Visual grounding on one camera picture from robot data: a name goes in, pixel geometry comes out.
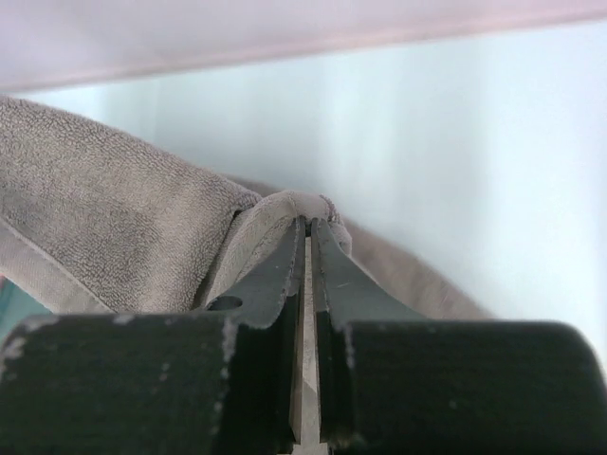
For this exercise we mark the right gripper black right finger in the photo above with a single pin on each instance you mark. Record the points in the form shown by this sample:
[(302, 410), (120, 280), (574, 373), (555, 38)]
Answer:
[(391, 381)]

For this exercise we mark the grey terry towel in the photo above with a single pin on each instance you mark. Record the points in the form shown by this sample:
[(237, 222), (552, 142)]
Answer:
[(95, 220)]

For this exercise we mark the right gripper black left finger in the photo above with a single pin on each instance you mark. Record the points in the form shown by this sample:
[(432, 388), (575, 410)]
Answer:
[(211, 381)]

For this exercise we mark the translucent blue towel tray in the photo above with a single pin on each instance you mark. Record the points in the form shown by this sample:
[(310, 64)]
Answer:
[(16, 305)]

